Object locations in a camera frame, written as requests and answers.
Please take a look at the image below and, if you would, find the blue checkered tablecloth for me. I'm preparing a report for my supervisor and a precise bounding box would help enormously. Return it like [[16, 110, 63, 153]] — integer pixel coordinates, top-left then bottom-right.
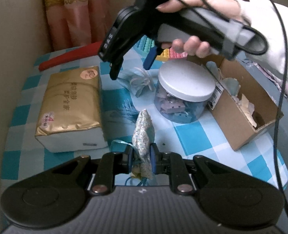
[[1, 46, 288, 193]]

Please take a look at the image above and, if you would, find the cardboard box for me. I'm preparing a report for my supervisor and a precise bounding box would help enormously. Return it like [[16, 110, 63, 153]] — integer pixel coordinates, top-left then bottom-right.
[[186, 54, 284, 152]]

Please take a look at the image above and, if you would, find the rainbow bubble pop toy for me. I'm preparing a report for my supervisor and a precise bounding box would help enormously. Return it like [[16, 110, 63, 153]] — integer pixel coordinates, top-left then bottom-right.
[[134, 35, 191, 61]]

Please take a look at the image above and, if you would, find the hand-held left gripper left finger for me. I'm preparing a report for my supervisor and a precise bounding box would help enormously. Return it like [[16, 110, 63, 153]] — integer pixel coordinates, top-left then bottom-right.
[[12, 146, 134, 197]]

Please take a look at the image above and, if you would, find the black cable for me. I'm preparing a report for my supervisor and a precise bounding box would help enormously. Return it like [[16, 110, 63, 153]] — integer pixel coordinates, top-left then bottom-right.
[[246, 0, 288, 226]]

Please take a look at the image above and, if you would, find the light blue cloth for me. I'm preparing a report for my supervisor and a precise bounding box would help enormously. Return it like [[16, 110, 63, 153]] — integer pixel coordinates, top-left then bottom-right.
[[206, 61, 222, 78]]

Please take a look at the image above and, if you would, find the blue face mask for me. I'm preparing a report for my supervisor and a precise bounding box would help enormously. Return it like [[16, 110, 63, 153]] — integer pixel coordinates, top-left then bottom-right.
[[117, 67, 154, 97]]

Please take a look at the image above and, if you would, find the gold tissue pack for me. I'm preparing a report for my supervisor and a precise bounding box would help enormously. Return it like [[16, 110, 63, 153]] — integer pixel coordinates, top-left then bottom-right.
[[34, 66, 109, 153]]

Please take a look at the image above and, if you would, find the clear jar with white lid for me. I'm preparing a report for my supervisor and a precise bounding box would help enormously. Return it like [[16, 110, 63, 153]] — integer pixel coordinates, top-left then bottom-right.
[[154, 60, 216, 124]]

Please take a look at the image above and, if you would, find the person's right forearm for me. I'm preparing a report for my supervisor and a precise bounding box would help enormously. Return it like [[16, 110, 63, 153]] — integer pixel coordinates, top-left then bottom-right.
[[234, 0, 288, 88]]

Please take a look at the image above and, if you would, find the person's right hand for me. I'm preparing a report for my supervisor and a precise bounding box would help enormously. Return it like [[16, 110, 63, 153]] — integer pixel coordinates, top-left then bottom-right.
[[157, 0, 247, 58]]

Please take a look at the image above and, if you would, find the pile of pastel binder clips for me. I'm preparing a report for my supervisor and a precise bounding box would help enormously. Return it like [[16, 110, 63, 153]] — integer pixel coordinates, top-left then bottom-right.
[[155, 89, 208, 123]]

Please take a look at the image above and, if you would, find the cream cloth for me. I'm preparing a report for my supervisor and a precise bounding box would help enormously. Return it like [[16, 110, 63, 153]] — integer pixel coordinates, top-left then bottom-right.
[[239, 94, 256, 127]]

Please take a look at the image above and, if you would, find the red folded fan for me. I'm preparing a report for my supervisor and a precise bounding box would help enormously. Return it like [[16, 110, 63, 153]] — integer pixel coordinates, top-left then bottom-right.
[[38, 41, 103, 71]]

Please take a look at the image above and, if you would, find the pink and gold curtain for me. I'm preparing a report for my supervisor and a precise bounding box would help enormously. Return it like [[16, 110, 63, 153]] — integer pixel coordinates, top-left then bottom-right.
[[42, 0, 121, 51]]

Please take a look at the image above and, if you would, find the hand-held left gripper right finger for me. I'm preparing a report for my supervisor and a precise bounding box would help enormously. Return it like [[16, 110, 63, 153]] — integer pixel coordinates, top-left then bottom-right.
[[149, 143, 277, 197]]

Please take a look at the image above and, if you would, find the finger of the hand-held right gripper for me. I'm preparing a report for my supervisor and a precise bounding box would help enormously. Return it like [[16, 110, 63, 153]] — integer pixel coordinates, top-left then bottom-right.
[[109, 54, 126, 80], [143, 42, 165, 70]]

